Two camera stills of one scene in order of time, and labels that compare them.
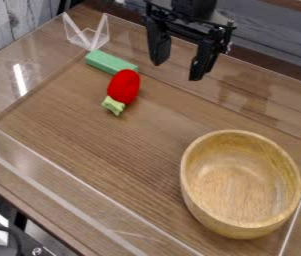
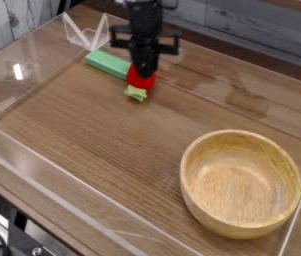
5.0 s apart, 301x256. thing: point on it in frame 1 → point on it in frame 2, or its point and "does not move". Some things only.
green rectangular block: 108,62 does not move
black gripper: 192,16 → 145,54
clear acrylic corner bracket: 88,38 does not move
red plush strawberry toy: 124,87 → 140,84
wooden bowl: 241,182 does not move
